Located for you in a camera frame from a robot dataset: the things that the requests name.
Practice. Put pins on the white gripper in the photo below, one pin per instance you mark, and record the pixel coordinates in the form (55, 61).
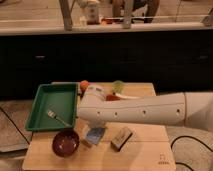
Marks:
(97, 124)

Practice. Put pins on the white paper cup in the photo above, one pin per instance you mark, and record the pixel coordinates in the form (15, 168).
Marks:
(84, 138)

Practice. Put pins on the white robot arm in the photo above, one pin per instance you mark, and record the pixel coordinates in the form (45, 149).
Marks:
(189, 109)

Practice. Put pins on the green cup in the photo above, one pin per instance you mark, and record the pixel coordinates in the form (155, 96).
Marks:
(117, 86)

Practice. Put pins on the black and tan eraser block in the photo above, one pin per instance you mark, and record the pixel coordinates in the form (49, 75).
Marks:
(121, 138)

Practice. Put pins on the dark red bowl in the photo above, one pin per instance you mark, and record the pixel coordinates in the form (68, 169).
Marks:
(65, 143)

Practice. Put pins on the wooden board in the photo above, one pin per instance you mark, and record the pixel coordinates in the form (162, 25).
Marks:
(148, 149)

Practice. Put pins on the orange ball toy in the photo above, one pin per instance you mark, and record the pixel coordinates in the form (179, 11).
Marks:
(83, 85)

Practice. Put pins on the green plastic tray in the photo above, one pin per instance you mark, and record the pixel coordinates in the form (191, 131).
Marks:
(58, 98)

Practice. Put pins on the metal fork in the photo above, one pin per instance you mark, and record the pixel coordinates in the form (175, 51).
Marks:
(53, 115)

